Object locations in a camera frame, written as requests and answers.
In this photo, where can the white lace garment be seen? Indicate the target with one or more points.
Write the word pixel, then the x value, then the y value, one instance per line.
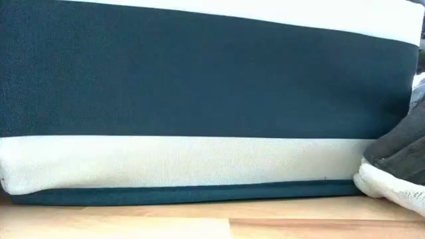
pixel 382 186

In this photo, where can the navy and white fabric bin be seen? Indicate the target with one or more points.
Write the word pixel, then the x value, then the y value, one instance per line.
pixel 199 83

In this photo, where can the grey patterned garment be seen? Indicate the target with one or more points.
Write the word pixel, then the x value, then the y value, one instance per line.
pixel 417 96

